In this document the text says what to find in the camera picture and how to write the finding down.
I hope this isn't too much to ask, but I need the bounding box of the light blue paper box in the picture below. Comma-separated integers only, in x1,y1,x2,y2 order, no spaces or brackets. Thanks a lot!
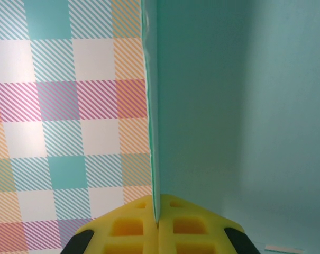
140,0,320,254

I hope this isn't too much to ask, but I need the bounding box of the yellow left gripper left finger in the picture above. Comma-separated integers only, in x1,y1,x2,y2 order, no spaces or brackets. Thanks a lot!
60,194,159,254

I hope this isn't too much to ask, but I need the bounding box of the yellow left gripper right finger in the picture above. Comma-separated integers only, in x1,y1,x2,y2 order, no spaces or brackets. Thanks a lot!
158,193,261,254

